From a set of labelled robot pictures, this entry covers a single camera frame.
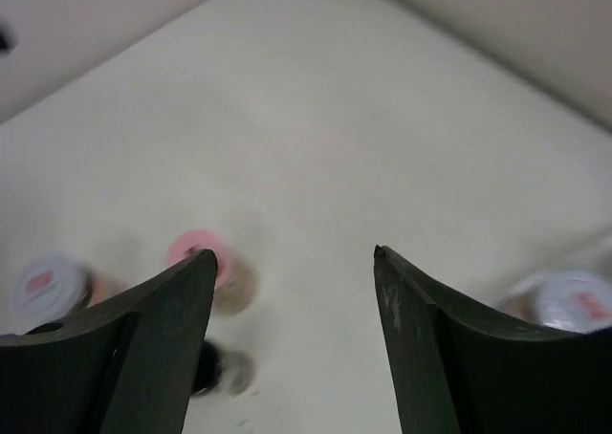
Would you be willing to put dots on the dark jar white lid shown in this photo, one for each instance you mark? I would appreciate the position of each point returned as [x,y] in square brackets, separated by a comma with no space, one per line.
[54,286]

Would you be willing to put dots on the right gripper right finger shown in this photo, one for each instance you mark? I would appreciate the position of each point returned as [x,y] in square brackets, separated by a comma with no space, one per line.
[460,366]

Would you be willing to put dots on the pink lid spice bottle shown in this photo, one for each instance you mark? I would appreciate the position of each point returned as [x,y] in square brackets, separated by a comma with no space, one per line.
[236,283]

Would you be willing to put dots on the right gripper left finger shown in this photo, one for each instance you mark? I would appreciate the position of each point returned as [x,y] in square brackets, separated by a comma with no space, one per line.
[126,365]

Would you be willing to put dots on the small black pepper grinder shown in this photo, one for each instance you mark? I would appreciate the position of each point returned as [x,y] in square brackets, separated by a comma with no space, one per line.
[220,369]

